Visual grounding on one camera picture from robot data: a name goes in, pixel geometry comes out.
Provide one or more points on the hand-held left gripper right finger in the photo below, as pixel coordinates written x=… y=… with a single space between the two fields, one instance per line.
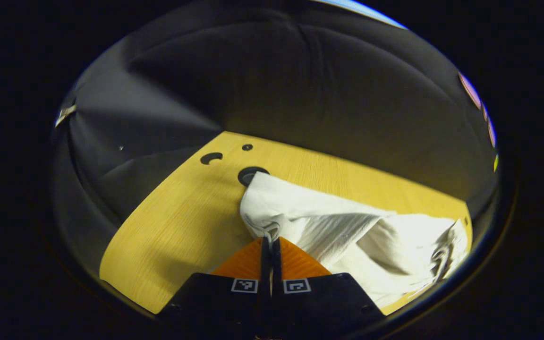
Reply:
x=324 y=302

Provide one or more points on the white jeans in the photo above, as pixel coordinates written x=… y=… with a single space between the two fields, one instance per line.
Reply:
x=338 y=226

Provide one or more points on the black backdrop cloth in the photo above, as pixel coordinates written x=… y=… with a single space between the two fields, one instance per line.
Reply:
x=276 y=80

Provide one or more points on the silver clip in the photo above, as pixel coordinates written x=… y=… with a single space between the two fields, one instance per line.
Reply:
x=65 y=114

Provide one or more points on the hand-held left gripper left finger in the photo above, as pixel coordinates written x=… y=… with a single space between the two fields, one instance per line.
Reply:
x=220 y=302

